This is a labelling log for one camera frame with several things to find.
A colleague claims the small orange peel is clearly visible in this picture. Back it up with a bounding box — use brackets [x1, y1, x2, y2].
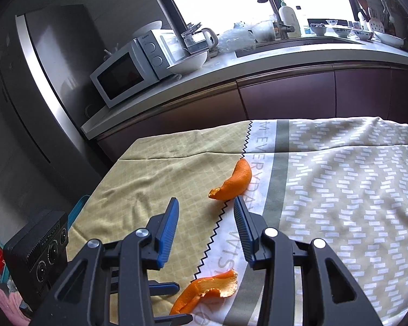
[208, 158, 252, 201]

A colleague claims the large orange peel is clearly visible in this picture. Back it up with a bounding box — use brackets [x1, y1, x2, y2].
[169, 269, 238, 315]

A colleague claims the pink left sleeve forearm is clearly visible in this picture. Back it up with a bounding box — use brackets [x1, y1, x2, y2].
[0, 288, 31, 326]

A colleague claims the blue trash bin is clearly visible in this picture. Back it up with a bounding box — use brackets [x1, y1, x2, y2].
[67, 195, 90, 230]

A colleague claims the kitchen counter with cabinets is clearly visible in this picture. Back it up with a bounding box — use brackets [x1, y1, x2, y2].
[82, 40, 408, 161]

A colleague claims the yellow patterned tablecloth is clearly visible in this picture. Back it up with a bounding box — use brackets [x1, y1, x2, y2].
[66, 120, 253, 325]

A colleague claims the white grey patterned cloth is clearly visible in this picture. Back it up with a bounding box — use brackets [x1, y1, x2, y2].
[192, 117, 408, 325]

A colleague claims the large white bowl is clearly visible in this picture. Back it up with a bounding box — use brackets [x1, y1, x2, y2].
[167, 50, 208, 76]

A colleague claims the white microwave oven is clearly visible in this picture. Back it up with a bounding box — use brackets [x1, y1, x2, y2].
[90, 30, 186, 108]

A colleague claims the stainless steel refrigerator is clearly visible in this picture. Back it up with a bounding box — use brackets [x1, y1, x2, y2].
[0, 4, 109, 197]

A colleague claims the clear plastic bag on counter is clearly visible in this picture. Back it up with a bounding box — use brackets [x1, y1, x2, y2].
[217, 28, 256, 53]

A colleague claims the glass electric kettle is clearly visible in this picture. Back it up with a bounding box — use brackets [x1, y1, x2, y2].
[181, 22, 219, 54]

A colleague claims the white soap dispenser bottle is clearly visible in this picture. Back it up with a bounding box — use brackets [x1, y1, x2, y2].
[279, 0, 301, 38]

